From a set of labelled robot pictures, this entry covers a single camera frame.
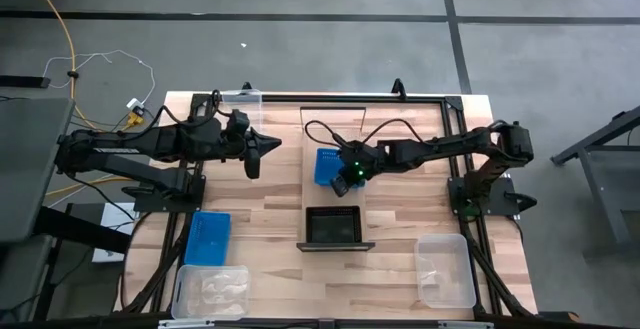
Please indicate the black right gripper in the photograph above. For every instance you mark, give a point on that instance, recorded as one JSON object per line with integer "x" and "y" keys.
{"x": 362, "y": 156}

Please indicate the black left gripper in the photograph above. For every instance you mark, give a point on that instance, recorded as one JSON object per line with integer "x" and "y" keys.
{"x": 240, "y": 141}

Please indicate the blue plastic basket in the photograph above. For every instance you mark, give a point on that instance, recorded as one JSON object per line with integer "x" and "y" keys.
{"x": 207, "y": 239}
{"x": 325, "y": 164}

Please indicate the clear plastic basket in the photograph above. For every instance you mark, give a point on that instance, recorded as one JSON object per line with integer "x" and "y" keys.
{"x": 445, "y": 274}
{"x": 250, "y": 104}
{"x": 210, "y": 294}

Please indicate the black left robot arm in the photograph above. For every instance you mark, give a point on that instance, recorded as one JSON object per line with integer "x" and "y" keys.
{"x": 150, "y": 144}

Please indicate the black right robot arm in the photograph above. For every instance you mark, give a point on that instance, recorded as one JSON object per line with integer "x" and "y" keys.
{"x": 450, "y": 146}

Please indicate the black table clamp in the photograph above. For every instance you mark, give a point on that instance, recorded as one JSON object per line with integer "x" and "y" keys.
{"x": 398, "y": 88}
{"x": 246, "y": 89}

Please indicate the yellow plug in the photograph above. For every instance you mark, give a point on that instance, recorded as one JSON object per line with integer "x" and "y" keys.
{"x": 136, "y": 119}

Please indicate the white power adapter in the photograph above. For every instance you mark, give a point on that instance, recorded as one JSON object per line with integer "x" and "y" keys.
{"x": 134, "y": 104}

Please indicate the white box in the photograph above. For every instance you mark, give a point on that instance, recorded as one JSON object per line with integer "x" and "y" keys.
{"x": 115, "y": 219}

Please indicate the grey desk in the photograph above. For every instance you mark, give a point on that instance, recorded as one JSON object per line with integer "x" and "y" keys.
{"x": 30, "y": 169}

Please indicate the dark metal desk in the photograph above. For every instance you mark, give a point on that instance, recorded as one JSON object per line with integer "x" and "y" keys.
{"x": 610, "y": 169}

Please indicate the black floor strip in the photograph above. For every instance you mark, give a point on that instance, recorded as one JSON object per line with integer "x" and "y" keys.
{"x": 25, "y": 81}

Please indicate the black table frame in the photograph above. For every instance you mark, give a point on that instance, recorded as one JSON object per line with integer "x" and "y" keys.
{"x": 325, "y": 98}

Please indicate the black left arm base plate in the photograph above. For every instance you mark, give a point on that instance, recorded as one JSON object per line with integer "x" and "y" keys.
{"x": 150, "y": 204}

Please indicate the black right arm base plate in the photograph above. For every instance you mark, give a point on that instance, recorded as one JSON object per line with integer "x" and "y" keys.
{"x": 502, "y": 208}

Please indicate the grey camera mount rail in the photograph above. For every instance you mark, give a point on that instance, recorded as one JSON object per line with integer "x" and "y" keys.
{"x": 200, "y": 324}

